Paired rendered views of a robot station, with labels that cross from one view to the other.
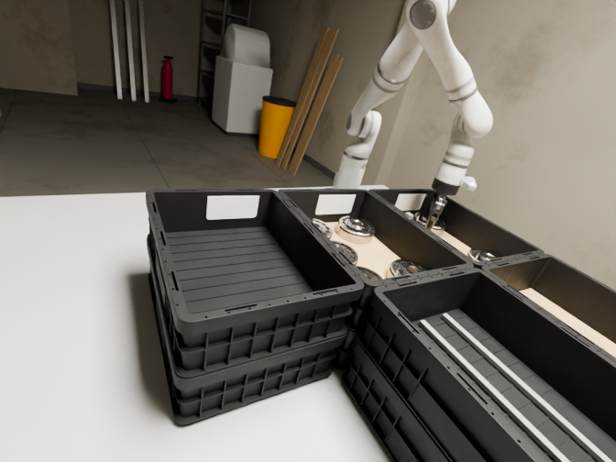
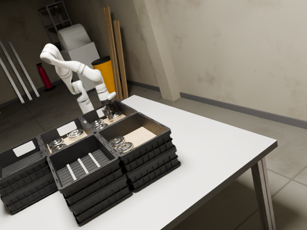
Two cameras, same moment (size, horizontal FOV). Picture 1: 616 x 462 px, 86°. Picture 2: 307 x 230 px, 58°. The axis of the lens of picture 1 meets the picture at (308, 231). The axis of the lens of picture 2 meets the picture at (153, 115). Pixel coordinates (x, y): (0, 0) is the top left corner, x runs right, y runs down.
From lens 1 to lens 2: 1.35 m
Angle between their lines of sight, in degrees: 12
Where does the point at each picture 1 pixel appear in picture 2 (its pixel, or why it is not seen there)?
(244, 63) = (75, 49)
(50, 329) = not seen: outside the picture
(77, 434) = not seen: outside the picture
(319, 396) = (55, 195)
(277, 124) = (106, 74)
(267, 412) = (37, 204)
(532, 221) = (243, 66)
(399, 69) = (61, 71)
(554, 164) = (232, 31)
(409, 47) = not seen: hidden behind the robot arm
